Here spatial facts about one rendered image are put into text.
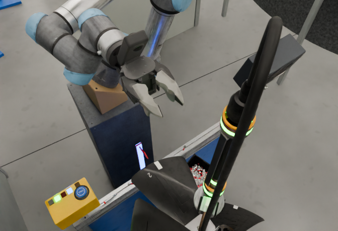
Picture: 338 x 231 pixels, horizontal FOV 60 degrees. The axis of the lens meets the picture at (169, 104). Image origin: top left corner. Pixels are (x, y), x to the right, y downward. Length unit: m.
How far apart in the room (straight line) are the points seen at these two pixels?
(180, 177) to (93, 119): 0.55
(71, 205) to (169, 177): 0.37
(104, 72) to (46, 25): 0.52
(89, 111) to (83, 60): 0.67
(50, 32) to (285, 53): 0.95
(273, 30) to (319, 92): 2.80
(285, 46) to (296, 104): 1.50
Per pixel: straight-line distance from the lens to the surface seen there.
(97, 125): 1.38
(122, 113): 1.40
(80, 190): 1.17
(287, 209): 2.38
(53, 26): 0.85
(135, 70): 0.63
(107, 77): 1.32
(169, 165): 1.06
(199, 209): 0.62
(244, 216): 1.21
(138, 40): 0.58
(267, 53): 0.22
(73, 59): 0.79
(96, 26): 0.74
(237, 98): 0.36
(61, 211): 1.17
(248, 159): 2.44
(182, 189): 1.01
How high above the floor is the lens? 2.14
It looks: 55 degrees down
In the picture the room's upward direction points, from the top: straight up
